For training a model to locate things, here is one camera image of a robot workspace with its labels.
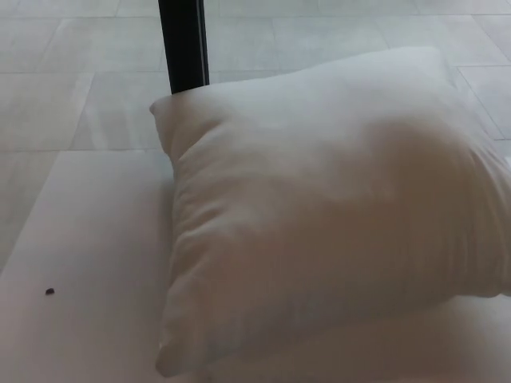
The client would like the black vertical post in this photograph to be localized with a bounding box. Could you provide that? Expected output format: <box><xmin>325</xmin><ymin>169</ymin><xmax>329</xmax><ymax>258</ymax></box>
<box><xmin>157</xmin><ymin>0</ymin><xmax>212</xmax><ymax>97</ymax></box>

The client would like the white square pillow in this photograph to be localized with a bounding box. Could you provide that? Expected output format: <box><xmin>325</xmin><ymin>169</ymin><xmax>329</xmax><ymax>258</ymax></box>
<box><xmin>149</xmin><ymin>46</ymin><xmax>511</xmax><ymax>378</ymax></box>

